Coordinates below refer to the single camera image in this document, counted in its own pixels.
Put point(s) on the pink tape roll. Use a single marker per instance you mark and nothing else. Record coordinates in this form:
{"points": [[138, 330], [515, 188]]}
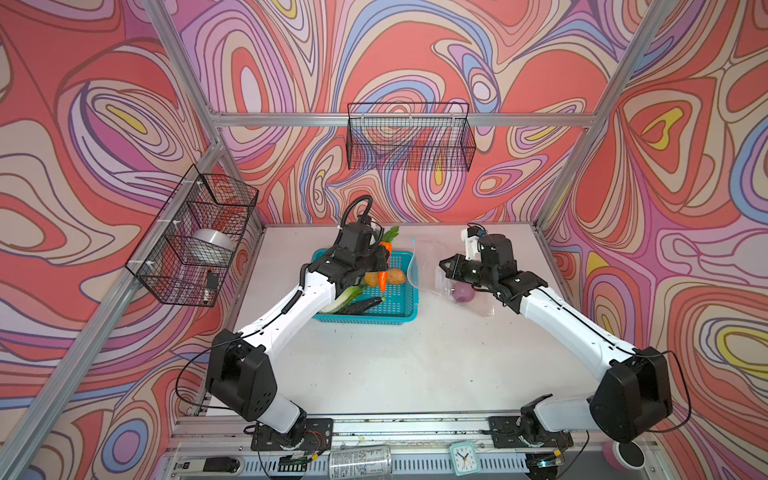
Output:
{"points": [[624, 456]]}

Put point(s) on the small teal alarm clock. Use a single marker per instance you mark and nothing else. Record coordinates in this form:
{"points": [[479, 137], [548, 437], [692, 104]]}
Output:
{"points": [[464, 458]]}

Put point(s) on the clear zip top bag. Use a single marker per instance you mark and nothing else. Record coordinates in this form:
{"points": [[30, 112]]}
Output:
{"points": [[425, 274]]}

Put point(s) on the left black wire basket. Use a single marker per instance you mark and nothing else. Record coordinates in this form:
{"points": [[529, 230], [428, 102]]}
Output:
{"points": [[185, 260]]}

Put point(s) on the black wire basket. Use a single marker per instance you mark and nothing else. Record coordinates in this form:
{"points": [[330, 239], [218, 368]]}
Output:
{"points": [[409, 136], [185, 260]]}

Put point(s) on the purple red onion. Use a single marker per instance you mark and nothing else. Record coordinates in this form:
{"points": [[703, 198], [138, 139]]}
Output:
{"points": [[462, 292]]}

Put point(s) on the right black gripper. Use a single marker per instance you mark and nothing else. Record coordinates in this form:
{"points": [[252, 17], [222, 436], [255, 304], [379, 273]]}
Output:
{"points": [[454, 272]]}

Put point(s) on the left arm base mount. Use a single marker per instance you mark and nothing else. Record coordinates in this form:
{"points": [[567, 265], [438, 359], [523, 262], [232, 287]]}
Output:
{"points": [[310, 435]]}

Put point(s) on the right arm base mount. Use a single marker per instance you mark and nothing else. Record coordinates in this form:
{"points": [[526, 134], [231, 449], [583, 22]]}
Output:
{"points": [[524, 430]]}

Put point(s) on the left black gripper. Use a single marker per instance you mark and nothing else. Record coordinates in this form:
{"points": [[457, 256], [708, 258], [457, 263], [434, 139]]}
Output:
{"points": [[382, 260]]}

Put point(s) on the silver drink can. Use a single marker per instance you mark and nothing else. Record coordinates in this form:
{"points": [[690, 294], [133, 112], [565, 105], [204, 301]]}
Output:
{"points": [[366, 463]]}

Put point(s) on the teal plastic basket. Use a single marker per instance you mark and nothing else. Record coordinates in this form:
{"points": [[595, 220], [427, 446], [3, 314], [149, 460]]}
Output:
{"points": [[399, 306]]}

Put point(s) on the black power strip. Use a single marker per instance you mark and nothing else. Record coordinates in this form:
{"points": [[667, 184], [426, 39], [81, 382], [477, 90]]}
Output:
{"points": [[206, 466]]}

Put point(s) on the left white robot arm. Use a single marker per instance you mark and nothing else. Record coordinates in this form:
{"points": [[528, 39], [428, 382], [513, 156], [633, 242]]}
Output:
{"points": [[240, 373]]}

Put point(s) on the silver tape roll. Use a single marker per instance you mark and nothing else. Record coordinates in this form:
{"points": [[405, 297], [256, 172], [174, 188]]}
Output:
{"points": [[211, 247]]}

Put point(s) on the orange carrot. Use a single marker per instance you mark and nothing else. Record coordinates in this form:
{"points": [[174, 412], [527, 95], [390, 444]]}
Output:
{"points": [[386, 242]]}

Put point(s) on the green lettuce leaf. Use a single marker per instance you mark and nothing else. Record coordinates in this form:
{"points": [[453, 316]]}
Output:
{"points": [[345, 298]]}

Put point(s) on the wrinkled brown bread roll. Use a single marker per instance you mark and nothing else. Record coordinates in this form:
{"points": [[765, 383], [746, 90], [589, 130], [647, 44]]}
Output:
{"points": [[372, 279]]}

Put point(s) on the back black wire basket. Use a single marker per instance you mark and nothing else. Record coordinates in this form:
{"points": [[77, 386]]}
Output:
{"points": [[409, 136]]}

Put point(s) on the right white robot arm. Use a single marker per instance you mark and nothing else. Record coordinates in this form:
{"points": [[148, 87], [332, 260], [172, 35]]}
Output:
{"points": [[633, 393]]}

